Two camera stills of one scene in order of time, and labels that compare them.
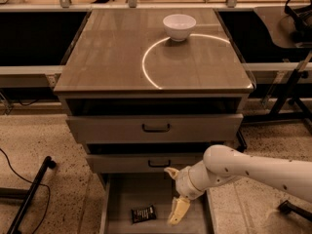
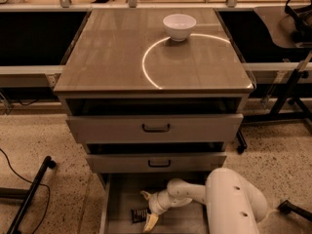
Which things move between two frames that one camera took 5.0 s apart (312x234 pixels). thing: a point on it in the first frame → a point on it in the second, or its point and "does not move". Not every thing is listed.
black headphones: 302,18 does not move
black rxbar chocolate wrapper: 143,214 does not move
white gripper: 183,181 → 156,204
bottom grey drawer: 123,192 does not move
